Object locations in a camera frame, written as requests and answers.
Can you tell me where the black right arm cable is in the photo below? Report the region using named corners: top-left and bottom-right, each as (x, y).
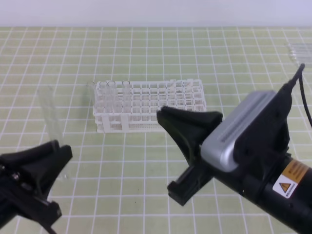
top-left (280, 62), bottom-right (312, 130)

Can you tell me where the clear glass test tube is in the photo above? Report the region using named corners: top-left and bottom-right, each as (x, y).
top-left (38, 86), bottom-right (70, 180)

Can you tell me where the row of spare glass tubes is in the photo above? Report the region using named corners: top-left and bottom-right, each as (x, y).
top-left (287, 42), bottom-right (312, 68)

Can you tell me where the green checked tablecloth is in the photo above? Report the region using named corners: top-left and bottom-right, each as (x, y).
top-left (0, 27), bottom-right (312, 234)

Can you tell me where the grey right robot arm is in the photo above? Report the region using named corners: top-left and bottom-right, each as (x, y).
top-left (156, 107), bottom-right (312, 234)

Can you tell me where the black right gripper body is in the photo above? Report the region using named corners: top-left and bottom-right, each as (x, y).
top-left (167, 145), bottom-right (246, 206)

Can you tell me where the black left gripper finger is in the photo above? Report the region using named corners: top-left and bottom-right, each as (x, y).
top-left (35, 145), bottom-right (73, 199)
top-left (0, 139), bottom-right (60, 186)

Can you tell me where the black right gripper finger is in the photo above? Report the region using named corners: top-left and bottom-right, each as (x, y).
top-left (156, 106), bottom-right (223, 156)

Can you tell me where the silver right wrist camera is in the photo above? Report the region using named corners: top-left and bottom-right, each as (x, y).
top-left (200, 90), bottom-right (292, 173)

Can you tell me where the white test tube rack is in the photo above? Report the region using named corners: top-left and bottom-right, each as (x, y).
top-left (88, 79), bottom-right (206, 133)

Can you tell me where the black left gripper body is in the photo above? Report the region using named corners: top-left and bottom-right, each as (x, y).
top-left (0, 160), bottom-right (63, 234)

